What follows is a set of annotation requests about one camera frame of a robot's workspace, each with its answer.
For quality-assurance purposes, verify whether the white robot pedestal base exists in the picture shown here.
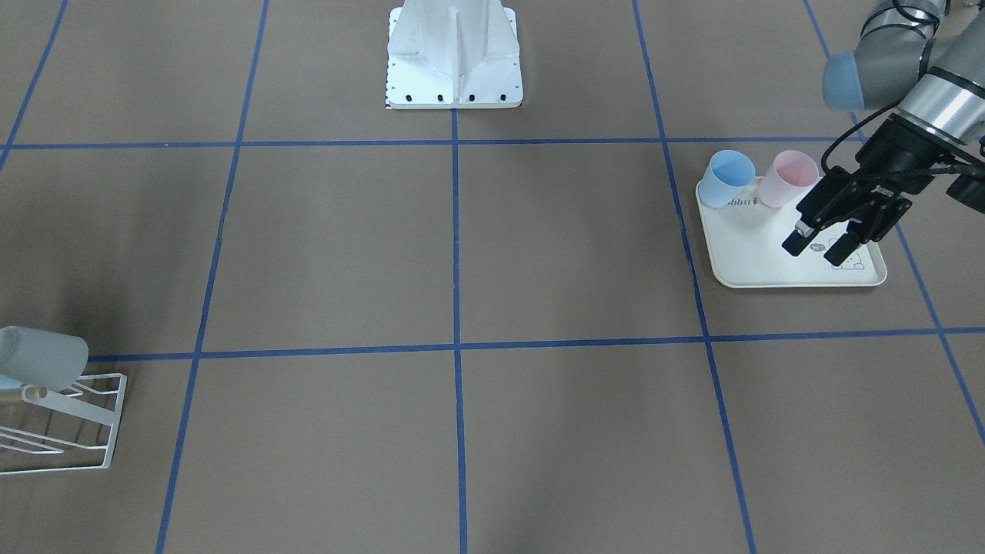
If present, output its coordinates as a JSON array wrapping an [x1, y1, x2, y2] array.
[[385, 1, 524, 110]]

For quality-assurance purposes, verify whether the blue cup front row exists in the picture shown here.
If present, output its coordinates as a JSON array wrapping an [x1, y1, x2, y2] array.
[[0, 375, 22, 392]]

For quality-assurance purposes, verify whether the wooden rack handle rod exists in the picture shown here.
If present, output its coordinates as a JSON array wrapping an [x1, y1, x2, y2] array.
[[0, 386, 47, 406]]

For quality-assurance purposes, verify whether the white wire cup rack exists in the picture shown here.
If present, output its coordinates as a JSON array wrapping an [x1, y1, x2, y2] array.
[[1, 374, 128, 477]]

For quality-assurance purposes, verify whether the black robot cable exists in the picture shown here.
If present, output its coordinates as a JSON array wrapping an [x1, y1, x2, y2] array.
[[820, 108, 897, 178]]

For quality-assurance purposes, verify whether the pink plastic cup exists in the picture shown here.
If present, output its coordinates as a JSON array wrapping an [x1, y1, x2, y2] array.
[[756, 150, 820, 209]]

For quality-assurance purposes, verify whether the blue cup back row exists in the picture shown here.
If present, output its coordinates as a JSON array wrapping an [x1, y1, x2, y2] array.
[[696, 149, 756, 209]]

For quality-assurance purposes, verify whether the cream rabbit tray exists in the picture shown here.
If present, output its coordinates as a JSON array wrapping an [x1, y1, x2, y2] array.
[[699, 178, 889, 289]]

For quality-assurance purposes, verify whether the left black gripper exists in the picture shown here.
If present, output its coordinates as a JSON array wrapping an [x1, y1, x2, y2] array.
[[781, 115, 960, 268]]

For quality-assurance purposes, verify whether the grey plastic cup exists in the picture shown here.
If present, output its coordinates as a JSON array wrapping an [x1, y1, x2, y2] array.
[[1, 326, 89, 392]]

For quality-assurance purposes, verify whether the blue cup row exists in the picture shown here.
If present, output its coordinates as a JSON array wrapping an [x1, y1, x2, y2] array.
[[696, 149, 756, 209], [0, 375, 22, 392]]

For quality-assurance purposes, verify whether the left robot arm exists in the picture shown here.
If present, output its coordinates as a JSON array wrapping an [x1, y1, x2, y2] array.
[[783, 1, 984, 266]]

